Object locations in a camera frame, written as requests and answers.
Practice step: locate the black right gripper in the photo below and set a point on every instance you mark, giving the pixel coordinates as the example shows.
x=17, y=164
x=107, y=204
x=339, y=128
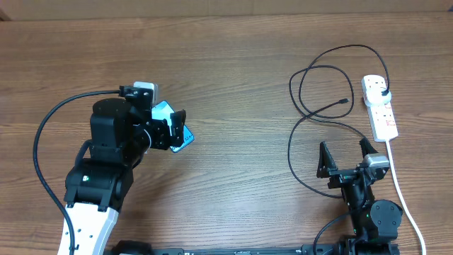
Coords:
x=325, y=168

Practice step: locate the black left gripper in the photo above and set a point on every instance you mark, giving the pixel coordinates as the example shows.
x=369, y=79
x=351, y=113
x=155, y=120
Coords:
x=163, y=139

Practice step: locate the blue Galaxy smartphone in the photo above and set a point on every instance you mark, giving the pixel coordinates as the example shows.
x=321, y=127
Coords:
x=176, y=122

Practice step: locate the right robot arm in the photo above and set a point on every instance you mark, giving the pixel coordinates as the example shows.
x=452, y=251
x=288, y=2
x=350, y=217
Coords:
x=375, y=222

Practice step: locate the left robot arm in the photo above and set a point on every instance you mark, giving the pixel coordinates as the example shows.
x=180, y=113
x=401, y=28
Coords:
x=123, y=129

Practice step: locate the white charger plug adapter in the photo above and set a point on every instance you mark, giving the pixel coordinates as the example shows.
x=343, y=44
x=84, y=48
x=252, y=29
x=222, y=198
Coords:
x=376, y=97

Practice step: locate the white power strip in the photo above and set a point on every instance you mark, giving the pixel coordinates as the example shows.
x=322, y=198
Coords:
x=381, y=117

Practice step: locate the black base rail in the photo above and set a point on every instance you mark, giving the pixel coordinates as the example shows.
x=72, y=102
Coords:
x=305, y=249

